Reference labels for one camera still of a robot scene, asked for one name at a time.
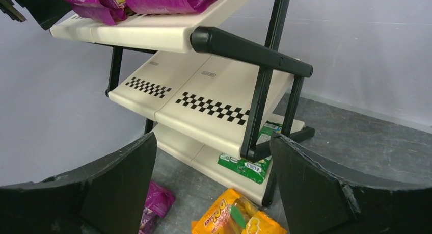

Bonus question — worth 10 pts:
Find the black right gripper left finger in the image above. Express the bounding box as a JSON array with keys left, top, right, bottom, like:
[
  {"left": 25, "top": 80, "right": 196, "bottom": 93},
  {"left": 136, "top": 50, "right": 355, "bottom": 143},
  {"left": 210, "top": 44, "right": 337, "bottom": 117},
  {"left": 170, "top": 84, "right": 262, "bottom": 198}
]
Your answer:
[{"left": 1, "top": 133, "right": 157, "bottom": 233}]

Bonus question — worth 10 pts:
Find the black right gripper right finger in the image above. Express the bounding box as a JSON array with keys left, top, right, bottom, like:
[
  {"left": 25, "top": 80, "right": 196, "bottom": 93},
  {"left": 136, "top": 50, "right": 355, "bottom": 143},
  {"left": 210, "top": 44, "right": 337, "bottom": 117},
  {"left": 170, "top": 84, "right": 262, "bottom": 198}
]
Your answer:
[{"left": 269, "top": 133, "right": 431, "bottom": 233}]

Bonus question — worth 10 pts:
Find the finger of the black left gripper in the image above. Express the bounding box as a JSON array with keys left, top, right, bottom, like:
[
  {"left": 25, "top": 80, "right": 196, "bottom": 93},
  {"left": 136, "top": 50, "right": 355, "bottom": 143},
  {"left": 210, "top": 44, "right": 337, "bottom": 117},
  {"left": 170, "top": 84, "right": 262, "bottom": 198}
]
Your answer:
[
  {"left": 1, "top": 0, "right": 26, "bottom": 22},
  {"left": 16, "top": 0, "right": 72, "bottom": 30}
]

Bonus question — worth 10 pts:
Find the orange mango gummy bag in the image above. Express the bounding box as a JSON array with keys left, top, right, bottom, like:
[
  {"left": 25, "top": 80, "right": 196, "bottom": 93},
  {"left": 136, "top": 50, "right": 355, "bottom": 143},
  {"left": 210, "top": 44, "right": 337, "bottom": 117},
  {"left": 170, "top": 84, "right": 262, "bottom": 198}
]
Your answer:
[{"left": 191, "top": 188, "right": 288, "bottom": 234}]

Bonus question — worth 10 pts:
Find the purple grape gummy bag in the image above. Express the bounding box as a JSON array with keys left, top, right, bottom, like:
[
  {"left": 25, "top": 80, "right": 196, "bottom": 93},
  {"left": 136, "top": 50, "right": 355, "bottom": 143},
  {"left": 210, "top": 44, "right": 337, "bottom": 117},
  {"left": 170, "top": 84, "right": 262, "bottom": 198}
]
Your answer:
[
  {"left": 65, "top": 0, "right": 127, "bottom": 25},
  {"left": 139, "top": 180, "right": 175, "bottom": 234}
]

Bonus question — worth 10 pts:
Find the green Fox's bag on shelf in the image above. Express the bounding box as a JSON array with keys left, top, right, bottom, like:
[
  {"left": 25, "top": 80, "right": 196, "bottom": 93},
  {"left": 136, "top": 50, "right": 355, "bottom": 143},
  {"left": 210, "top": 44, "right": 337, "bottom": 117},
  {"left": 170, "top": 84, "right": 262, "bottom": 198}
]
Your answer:
[{"left": 217, "top": 121, "right": 283, "bottom": 185}]

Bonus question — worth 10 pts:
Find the cream three-tier shelf rack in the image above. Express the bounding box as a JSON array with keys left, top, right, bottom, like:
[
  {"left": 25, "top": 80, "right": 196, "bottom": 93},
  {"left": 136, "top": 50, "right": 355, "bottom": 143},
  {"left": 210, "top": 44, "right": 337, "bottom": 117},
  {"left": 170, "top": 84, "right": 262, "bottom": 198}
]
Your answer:
[{"left": 50, "top": 0, "right": 314, "bottom": 206}]

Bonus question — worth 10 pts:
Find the purple gummy bag top right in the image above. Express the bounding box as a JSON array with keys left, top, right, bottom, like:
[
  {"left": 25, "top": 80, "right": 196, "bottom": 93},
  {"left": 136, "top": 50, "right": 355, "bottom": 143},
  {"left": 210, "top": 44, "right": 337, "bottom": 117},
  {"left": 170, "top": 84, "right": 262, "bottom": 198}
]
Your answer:
[{"left": 126, "top": 0, "right": 217, "bottom": 15}]

